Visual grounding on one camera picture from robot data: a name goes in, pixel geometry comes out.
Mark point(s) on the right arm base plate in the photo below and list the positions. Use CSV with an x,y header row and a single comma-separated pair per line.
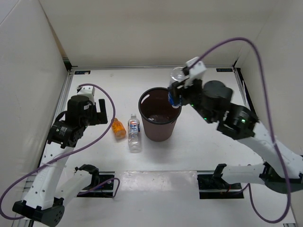
x,y
209,190

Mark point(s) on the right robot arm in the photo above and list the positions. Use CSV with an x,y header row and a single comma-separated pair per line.
x,y
282,170

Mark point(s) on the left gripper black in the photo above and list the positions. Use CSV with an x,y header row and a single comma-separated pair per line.
x,y
101,117

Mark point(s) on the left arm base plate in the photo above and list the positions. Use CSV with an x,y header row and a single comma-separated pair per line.
x,y
104,191

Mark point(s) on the left blue corner sticker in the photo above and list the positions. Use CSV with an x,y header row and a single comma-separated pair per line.
x,y
82,72

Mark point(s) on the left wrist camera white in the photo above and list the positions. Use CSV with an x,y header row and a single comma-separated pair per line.
x,y
85,94

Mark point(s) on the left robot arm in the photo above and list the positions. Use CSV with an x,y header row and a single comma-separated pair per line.
x,y
45,202

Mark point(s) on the orange juice bottle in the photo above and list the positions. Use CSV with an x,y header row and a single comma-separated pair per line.
x,y
118,129

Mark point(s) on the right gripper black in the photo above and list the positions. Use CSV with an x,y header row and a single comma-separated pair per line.
x,y
196,83

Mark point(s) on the clear bottle orange blue label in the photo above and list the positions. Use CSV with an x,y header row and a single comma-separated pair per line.
x,y
134,138

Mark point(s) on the right blue corner sticker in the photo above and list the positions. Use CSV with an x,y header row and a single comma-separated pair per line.
x,y
224,70

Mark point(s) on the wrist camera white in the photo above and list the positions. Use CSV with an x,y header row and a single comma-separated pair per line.
x,y
194,69
85,94

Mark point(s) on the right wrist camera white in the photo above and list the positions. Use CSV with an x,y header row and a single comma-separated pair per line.
x,y
194,69

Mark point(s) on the brown plastic bin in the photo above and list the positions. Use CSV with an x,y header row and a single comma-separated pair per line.
x,y
156,101

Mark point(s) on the clear unlabeled plastic bottle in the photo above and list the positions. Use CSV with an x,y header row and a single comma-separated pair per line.
x,y
159,118

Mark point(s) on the blue corner sticker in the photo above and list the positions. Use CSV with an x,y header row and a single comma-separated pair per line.
x,y
224,70
82,72

